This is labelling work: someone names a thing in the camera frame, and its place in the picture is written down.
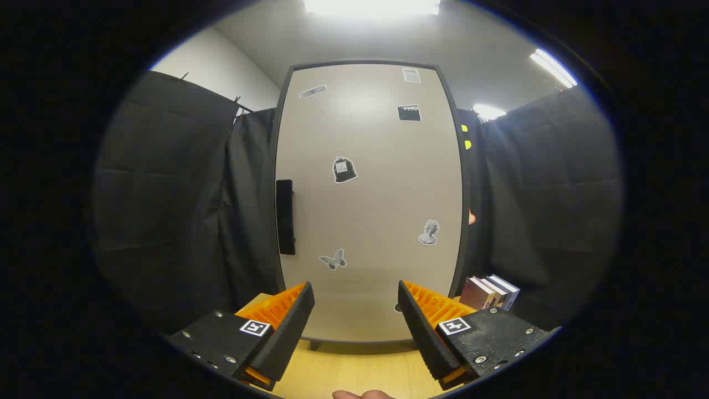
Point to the long ceiling light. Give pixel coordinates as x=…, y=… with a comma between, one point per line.
x=554, y=67

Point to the dark grey cabinet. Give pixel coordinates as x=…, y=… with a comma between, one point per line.
x=365, y=61

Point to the large ceiling light panel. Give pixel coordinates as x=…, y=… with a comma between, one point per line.
x=371, y=6

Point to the brown spine book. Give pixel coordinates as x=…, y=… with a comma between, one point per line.
x=496, y=289

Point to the small ceiling light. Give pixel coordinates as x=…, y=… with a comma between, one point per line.
x=488, y=112

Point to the beige cabinet door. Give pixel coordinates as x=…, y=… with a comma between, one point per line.
x=376, y=194

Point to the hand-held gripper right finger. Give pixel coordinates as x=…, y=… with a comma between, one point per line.
x=424, y=332

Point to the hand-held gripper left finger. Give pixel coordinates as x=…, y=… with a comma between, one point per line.
x=291, y=332

